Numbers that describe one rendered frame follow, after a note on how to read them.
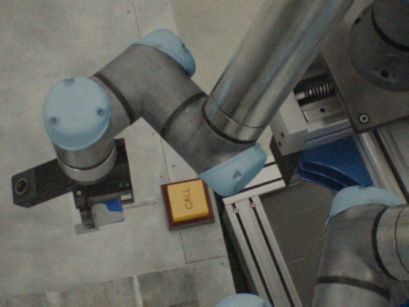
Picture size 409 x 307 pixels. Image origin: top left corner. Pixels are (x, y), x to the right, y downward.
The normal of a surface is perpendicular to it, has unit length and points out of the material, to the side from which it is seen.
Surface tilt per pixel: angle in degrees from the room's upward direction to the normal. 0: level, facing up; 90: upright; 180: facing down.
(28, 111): 0
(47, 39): 0
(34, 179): 30
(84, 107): 0
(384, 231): 53
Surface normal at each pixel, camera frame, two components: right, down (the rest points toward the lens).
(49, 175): -0.46, -0.27
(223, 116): -0.57, 0.37
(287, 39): -0.28, 0.58
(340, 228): -0.72, -0.48
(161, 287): 0.04, -0.39
